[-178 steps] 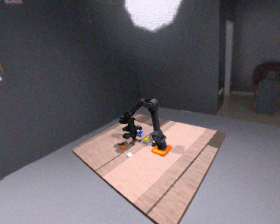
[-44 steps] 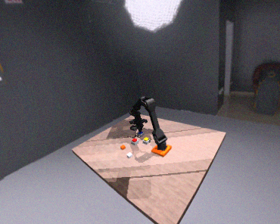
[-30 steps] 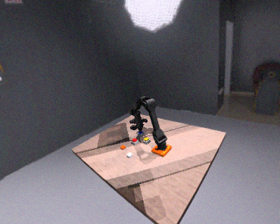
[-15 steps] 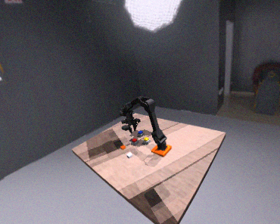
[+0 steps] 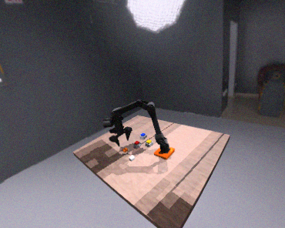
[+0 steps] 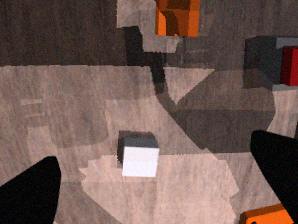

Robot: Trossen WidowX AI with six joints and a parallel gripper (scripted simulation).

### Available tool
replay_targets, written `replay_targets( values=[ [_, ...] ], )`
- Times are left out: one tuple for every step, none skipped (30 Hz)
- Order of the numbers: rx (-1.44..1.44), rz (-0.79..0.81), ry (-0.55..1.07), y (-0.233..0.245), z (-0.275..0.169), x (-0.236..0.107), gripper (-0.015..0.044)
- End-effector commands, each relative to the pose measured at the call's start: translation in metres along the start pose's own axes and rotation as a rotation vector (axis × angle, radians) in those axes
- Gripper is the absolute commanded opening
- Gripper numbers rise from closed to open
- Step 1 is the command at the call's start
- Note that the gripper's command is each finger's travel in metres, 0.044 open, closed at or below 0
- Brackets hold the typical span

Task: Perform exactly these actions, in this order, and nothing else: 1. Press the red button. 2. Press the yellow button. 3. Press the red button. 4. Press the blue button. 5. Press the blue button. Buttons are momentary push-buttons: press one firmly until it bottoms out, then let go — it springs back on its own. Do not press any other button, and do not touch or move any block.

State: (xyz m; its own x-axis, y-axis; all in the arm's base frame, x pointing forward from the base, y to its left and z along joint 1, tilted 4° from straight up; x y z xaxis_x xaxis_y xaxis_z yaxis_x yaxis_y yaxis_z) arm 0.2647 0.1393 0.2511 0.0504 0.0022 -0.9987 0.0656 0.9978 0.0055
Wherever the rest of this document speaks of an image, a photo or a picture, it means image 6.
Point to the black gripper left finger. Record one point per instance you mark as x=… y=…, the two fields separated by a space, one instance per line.
x=31 y=197

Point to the red button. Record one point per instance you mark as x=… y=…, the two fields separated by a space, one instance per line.
x=278 y=63

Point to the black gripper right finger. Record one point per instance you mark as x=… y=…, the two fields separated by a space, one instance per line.
x=277 y=157

